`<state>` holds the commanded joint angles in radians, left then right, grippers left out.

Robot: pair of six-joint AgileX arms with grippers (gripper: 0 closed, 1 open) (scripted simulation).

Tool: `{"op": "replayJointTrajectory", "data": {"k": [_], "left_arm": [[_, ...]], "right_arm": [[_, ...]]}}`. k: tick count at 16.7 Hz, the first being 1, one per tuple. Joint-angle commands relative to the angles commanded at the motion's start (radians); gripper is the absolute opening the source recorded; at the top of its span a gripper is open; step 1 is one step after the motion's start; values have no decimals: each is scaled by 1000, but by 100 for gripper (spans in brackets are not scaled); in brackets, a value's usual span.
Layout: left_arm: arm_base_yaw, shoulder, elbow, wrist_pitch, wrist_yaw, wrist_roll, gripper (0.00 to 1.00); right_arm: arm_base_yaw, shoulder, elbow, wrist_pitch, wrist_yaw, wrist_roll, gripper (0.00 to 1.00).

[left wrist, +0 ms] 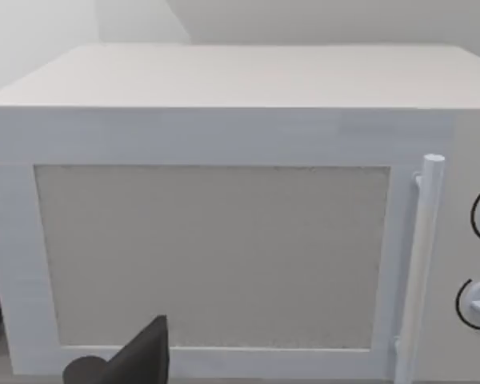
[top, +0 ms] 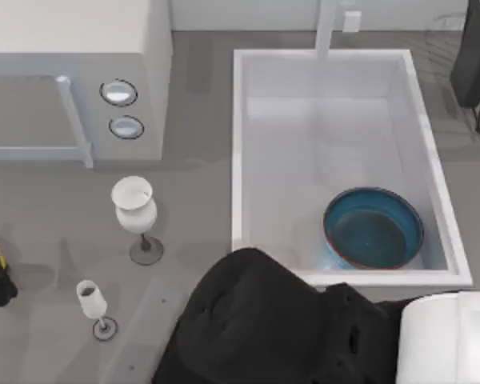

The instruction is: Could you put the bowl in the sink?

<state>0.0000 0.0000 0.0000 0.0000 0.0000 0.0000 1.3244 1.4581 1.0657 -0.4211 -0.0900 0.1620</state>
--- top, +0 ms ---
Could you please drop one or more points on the white sink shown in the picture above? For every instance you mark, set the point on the white sink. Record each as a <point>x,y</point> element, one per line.
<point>280,132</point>

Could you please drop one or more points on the large white goblet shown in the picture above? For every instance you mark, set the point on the large white goblet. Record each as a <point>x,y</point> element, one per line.
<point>136,216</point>

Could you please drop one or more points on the round microwave knob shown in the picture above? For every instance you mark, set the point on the round microwave knob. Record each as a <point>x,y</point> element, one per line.
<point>126,127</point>
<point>118,93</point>

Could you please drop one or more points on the blue bowl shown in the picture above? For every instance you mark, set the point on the blue bowl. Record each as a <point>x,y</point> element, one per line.
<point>368,236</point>

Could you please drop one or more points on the pale microwave oven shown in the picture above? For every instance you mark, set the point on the pale microwave oven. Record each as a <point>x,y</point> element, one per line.
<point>152,80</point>

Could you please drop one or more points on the tall white tap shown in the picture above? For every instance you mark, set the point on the tall white tap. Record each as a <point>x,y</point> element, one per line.
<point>325,28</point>

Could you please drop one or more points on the small white goblet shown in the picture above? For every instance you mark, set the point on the small white goblet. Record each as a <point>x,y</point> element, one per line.
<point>91,302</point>

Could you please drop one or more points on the microwave oven door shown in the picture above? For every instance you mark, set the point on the microwave oven door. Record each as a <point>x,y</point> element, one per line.
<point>24,116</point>

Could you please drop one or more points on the black stand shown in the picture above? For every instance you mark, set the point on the black stand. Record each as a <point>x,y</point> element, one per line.
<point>470,68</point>

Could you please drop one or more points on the white wall socket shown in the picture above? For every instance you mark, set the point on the white wall socket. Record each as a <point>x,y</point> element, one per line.
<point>352,21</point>

